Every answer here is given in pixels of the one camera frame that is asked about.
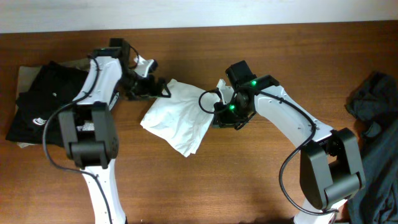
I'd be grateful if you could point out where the white robot print t-shirt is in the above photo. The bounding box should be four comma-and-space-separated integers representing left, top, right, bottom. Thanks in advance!
140, 79, 220, 157

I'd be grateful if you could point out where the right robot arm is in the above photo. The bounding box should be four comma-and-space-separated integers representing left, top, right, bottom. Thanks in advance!
213, 60, 366, 223

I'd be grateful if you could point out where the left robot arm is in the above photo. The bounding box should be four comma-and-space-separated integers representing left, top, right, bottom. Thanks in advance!
57, 38, 172, 223

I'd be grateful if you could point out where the grey patterned folded garment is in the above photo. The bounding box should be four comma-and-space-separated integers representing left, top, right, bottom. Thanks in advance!
76, 93, 120, 133

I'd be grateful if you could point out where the black Nike folded garment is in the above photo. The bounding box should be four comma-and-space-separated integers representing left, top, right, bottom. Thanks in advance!
5, 61, 94, 147

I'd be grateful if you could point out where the beige folded garment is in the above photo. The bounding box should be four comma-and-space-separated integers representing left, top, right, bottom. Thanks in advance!
15, 58, 94, 149

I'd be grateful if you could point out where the dark Nike t-shirt pile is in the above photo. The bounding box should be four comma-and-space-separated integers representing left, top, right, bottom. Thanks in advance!
346, 72, 397, 223

